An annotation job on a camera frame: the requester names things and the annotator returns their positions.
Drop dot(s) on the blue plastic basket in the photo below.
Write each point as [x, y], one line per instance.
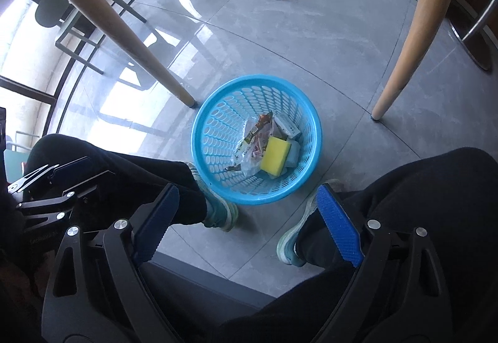
[218, 121]

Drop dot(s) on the yellow green sponge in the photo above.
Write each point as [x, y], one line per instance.
[274, 154]

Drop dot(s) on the wooden table leg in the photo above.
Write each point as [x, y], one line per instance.
[420, 24]
[116, 35]

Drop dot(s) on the person's left shoe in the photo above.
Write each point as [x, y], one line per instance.
[221, 210]

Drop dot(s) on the person's right shoe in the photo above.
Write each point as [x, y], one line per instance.
[290, 245]

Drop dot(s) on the clear plastic wrap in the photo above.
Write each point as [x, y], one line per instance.
[245, 160]

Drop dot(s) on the person's leg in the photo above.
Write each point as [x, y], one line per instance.
[428, 191]
[136, 175]

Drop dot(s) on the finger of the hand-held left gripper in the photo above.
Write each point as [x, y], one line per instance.
[74, 168]
[87, 187]

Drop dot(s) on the grey cardboard box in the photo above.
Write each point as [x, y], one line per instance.
[286, 129]

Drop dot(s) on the person's left leg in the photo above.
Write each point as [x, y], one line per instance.
[136, 175]

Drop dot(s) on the dark green chair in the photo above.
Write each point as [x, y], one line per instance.
[46, 14]

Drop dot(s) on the person's shoe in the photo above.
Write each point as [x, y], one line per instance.
[290, 245]
[221, 210]

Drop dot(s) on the person's right leg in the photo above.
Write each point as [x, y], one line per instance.
[428, 191]

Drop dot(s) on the red snack wrapper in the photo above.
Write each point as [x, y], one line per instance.
[258, 129]

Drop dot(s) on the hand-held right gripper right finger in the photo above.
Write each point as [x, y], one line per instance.
[338, 226]

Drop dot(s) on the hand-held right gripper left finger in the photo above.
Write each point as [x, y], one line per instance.
[155, 226]

